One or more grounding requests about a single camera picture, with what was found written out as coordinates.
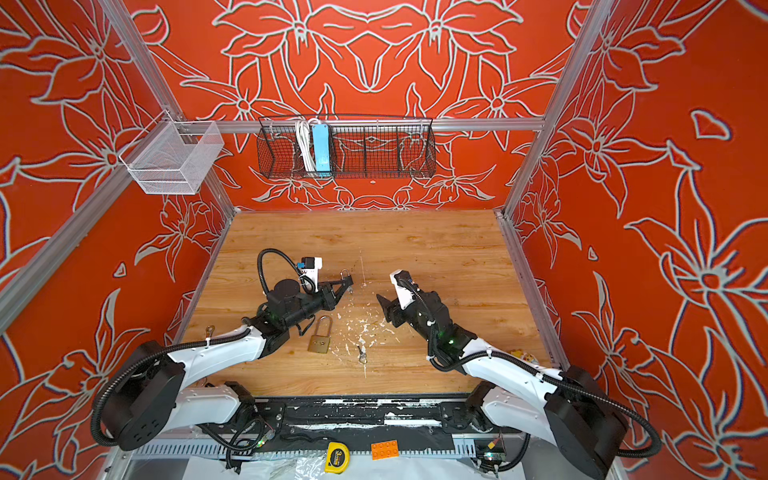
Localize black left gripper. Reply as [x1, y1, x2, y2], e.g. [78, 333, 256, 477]
[285, 278, 349, 331]

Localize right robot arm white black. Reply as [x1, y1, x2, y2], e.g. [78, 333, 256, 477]
[377, 270, 663, 479]

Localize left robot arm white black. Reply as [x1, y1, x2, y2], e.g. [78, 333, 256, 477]
[89, 257, 354, 451]

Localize brass padlock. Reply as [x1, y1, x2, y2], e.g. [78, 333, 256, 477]
[307, 315, 333, 354]

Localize orange lego brick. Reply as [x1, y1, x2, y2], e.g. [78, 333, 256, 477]
[370, 440, 400, 461]

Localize yellow snack wrapper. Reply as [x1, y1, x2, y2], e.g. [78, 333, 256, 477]
[520, 352, 539, 364]

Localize blue white box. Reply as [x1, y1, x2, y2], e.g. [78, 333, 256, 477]
[312, 123, 331, 177]

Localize yellow tape measure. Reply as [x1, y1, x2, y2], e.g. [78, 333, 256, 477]
[324, 441, 351, 474]

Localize clear plastic bin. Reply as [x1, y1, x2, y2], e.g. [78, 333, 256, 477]
[121, 121, 224, 195]

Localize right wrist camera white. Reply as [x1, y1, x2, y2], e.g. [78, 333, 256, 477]
[390, 269, 415, 310]

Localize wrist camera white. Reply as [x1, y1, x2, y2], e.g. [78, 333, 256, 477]
[390, 269, 415, 310]
[297, 257, 322, 293]

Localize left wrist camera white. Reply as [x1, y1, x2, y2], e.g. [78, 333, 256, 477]
[297, 257, 322, 293]

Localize black wire basket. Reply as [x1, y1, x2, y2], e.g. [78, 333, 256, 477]
[256, 115, 437, 180]

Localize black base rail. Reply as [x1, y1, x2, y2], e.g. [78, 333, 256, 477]
[193, 393, 524, 457]

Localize white cable bundle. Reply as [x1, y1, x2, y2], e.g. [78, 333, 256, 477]
[295, 118, 316, 173]

